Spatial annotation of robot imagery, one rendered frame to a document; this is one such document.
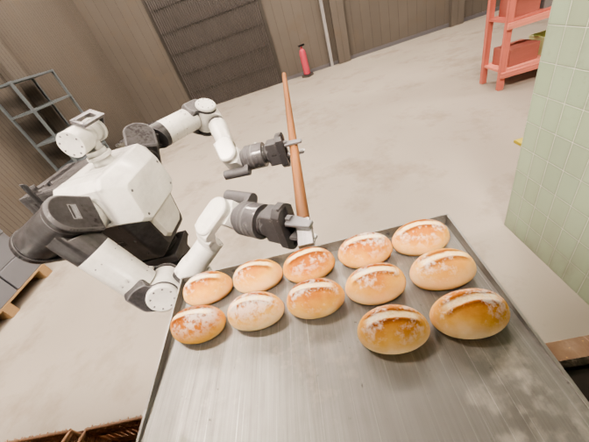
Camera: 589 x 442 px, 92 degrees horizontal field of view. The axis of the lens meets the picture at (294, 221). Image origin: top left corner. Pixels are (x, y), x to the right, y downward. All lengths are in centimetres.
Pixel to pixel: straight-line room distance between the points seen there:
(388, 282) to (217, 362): 30
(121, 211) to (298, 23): 766
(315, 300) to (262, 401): 15
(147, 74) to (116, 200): 810
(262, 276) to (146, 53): 841
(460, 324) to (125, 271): 69
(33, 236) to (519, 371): 87
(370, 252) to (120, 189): 63
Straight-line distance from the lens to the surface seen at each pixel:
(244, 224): 68
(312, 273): 52
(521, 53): 479
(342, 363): 45
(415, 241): 53
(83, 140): 88
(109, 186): 84
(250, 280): 54
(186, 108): 122
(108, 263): 79
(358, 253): 51
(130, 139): 108
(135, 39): 882
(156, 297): 80
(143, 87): 901
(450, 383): 44
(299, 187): 75
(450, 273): 49
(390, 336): 42
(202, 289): 57
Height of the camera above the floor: 161
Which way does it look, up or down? 36 degrees down
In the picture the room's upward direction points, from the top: 20 degrees counter-clockwise
